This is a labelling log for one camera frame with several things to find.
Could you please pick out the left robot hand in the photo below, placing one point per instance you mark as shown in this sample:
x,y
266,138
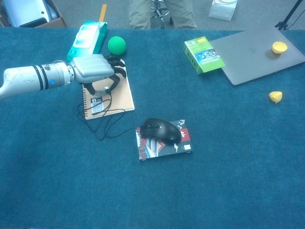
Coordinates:
x,y
93,68

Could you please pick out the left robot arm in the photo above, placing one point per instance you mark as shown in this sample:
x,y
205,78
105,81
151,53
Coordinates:
x,y
33,77

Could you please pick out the tan spiral notebook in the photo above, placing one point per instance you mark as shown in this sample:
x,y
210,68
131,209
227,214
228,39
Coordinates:
x,y
119,97

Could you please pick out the black computer mouse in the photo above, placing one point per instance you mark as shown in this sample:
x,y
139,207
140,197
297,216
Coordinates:
x,y
161,130

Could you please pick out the teal wet wipes pack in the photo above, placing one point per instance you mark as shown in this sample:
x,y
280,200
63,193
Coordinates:
x,y
86,40

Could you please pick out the green ball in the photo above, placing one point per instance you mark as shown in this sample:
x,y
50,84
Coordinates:
x,y
116,45

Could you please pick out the yellow ruler strip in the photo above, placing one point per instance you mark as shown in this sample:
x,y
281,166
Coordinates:
x,y
102,13

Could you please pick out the seated person in khaki trousers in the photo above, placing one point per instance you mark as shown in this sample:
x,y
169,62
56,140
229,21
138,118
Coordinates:
x,y
139,14

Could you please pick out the cardboard box with grey device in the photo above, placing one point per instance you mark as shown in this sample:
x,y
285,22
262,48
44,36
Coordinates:
x,y
31,13

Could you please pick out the metal stool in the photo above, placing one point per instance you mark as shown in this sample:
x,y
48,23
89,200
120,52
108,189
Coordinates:
x,y
160,12

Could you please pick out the green cardboard box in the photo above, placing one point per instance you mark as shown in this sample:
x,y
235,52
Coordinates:
x,y
203,56

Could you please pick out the blue table cloth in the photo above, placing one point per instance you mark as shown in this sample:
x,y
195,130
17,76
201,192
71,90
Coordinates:
x,y
152,167

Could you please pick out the white box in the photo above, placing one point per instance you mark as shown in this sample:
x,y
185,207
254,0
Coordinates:
x,y
222,9

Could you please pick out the grey closed laptop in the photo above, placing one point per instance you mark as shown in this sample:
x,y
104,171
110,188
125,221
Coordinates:
x,y
255,55

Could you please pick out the yellow lemon-shaped toy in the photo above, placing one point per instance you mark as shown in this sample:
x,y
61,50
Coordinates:
x,y
276,96

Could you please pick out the yellow fluted cup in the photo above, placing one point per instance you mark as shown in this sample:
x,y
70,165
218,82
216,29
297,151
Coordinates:
x,y
279,47

